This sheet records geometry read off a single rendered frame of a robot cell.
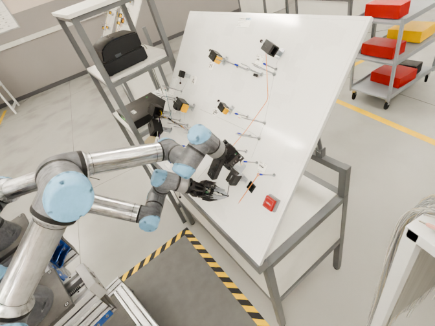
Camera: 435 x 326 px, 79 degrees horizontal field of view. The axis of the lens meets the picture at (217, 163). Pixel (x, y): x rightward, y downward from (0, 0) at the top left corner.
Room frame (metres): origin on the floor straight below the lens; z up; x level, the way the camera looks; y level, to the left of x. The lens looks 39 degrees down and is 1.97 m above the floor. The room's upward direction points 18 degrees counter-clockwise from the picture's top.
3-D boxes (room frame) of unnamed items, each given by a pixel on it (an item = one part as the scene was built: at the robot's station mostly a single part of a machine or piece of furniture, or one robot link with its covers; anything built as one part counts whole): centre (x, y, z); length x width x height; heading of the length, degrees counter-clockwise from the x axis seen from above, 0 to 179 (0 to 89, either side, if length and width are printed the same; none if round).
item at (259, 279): (0.89, 0.07, 0.60); 0.55 x 0.03 x 0.39; 25
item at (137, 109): (1.98, 0.42, 1.09); 0.35 x 0.33 x 0.07; 25
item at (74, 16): (2.06, 0.39, 0.92); 0.60 x 0.50 x 1.85; 25
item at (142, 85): (4.49, 0.72, 0.83); 1.18 x 0.72 x 1.65; 15
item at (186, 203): (1.39, 0.29, 0.60); 0.55 x 0.02 x 0.39; 25
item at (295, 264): (1.26, -0.09, 0.60); 1.17 x 0.58 x 0.40; 25
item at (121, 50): (1.95, 0.40, 1.56); 0.30 x 0.23 x 0.19; 116
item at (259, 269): (1.13, 0.20, 0.83); 1.18 x 0.05 x 0.06; 25
